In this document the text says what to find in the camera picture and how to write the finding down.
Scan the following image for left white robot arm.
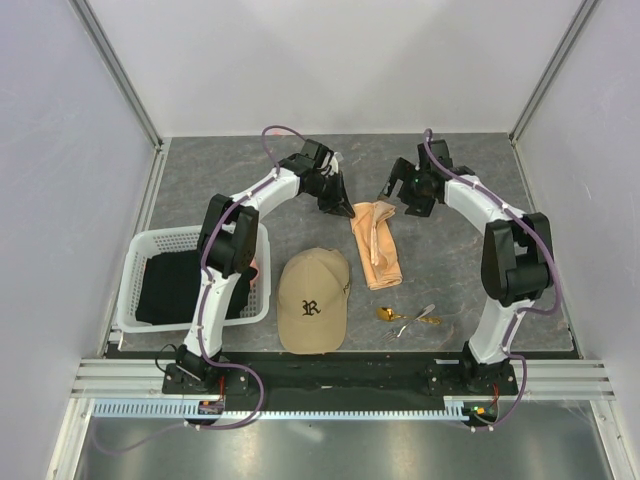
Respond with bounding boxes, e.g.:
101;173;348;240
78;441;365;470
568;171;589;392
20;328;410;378
175;139;355;393

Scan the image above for white cable duct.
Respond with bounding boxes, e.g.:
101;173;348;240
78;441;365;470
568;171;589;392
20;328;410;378
93;398;472;421

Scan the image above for peach satin napkin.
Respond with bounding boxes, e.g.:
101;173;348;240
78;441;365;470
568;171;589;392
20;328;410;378
350;201;403;291

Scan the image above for tan baseball cap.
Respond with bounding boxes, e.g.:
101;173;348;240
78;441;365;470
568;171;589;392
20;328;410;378
276;248;351;355

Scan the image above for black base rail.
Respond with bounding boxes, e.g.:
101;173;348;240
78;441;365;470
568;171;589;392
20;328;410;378
162;351;519;397

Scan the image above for aluminium frame post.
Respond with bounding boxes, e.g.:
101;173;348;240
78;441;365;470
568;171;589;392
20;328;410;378
508;0;600;146
69;0;164;150

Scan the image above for gold spoon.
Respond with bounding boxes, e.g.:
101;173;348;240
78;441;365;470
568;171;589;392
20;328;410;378
376;304;442;325

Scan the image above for left aluminium frame post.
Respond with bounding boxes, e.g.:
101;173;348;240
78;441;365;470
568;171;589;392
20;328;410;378
69;0;164;150

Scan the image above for right aluminium frame post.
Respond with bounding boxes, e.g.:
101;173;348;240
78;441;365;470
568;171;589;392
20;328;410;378
508;0;600;146

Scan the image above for black folded cloth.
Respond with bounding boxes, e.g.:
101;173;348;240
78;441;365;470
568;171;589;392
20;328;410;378
135;249;257;325

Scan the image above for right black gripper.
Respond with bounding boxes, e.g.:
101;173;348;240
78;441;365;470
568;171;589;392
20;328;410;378
377;158;434;218

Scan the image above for pink item in basket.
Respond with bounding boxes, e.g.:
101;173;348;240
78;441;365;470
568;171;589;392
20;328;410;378
249;258;260;282

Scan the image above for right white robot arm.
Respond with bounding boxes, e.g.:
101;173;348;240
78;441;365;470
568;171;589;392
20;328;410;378
379;139;555;394

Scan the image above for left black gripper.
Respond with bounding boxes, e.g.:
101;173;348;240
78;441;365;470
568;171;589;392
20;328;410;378
305;172;355;220

